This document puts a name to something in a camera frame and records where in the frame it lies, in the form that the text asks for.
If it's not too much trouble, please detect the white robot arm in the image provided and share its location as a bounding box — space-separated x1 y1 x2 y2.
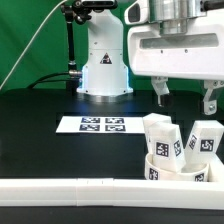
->
74 0 224 115

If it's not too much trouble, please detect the white cable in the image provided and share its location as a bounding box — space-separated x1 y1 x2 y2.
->
0 0 68 91

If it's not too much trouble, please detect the black cable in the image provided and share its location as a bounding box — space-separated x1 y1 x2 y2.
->
27 72 83 90

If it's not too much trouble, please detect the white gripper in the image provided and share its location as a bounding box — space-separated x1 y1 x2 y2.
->
128 18 224 115

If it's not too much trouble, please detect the white L-shaped obstacle frame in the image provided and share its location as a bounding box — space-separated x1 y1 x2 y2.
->
0 158 224 210

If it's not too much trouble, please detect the white round stool seat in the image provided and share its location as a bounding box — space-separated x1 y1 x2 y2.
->
144 154 209 182

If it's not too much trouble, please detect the white marker sheet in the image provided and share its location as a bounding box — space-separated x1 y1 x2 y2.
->
56 116 144 134

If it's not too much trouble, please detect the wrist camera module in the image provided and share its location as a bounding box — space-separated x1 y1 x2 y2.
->
124 0 149 25

